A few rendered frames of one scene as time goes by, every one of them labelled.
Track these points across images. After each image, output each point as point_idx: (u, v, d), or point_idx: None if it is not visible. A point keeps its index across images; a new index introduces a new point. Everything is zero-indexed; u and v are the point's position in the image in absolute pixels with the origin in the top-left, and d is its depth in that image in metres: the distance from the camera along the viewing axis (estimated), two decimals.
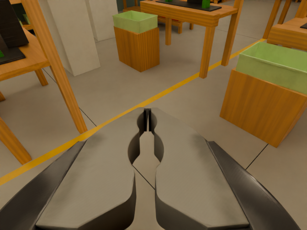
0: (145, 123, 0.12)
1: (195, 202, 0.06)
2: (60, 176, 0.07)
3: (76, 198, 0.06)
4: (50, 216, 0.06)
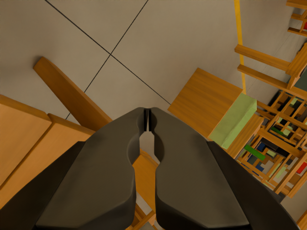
0: (145, 123, 0.12)
1: (195, 202, 0.06)
2: (60, 176, 0.07)
3: (76, 198, 0.06)
4: (50, 216, 0.06)
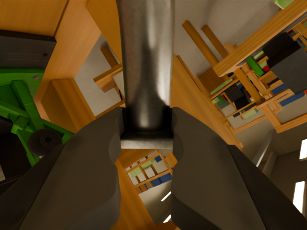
0: (125, 122, 0.12)
1: (211, 204, 0.06)
2: (39, 182, 0.07)
3: (58, 202, 0.06)
4: (31, 222, 0.05)
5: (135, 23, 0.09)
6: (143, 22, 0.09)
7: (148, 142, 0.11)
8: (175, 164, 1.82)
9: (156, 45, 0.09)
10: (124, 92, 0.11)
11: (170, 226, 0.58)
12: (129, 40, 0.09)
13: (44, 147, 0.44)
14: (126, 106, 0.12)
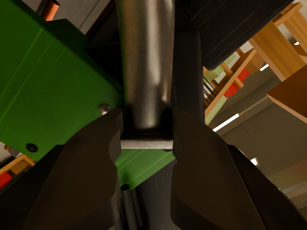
0: (125, 122, 0.12)
1: (211, 204, 0.06)
2: (39, 182, 0.07)
3: (58, 202, 0.06)
4: (31, 222, 0.05)
5: (134, 23, 0.09)
6: (142, 23, 0.09)
7: (148, 142, 0.12)
8: None
9: (156, 45, 0.09)
10: (124, 93, 0.11)
11: None
12: (128, 41, 0.09)
13: None
14: (126, 106, 0.12)
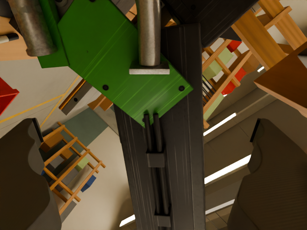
0: (40, 133, 0.11)
1: (278, 229, 0.05)
2: None
3: None
4: None
5: (144, 13, 0.22)
6: (147, 13, 0.22)
7: (150, 70, 0.25)
8: None
9: (152, 23, 0.22)
10: (139, 47, 0.25)
11: None
12: (141, 21, 0.22)
13: None
14: (139, 54, 0.25)
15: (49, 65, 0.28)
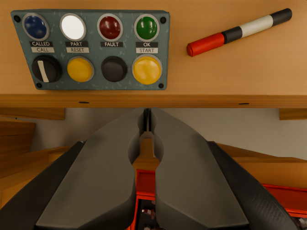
0: (145, 123, 0.12)
1: (195, 202, 0.06)
2: (60, 176, 0.07)
3: (76, 198, 0.06)
4: (50, 216, 0.06)
5: None
6: None
7: None
8: None
9: None
10: None
11: None
12: None
13: None
14: None
15: None
